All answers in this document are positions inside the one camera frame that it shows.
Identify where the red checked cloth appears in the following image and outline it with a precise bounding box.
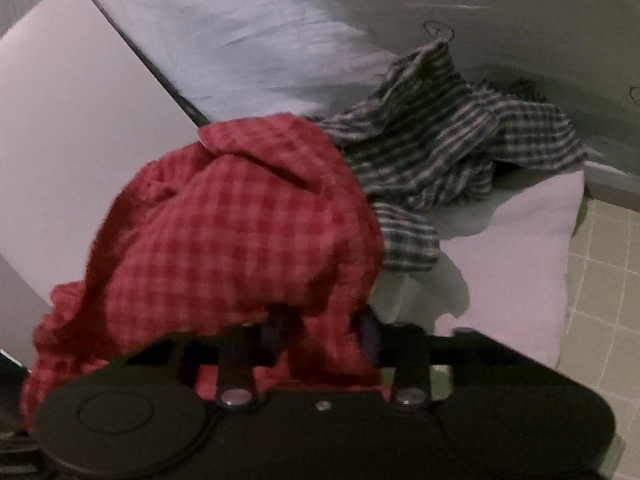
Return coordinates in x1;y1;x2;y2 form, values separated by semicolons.
21;113;384;422

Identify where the white folded cloth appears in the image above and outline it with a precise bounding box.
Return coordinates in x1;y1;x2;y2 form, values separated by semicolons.
370;168;587;370

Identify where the green grid cutting mat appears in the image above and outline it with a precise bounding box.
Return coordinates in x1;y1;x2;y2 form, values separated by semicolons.
560;198;640;479

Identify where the dark blue plaid cloth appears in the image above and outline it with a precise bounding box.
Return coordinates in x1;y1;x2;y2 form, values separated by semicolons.
311;40;588;273

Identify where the light blue printed bedsheet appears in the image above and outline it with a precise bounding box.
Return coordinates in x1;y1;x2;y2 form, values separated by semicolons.
0;0;640;201

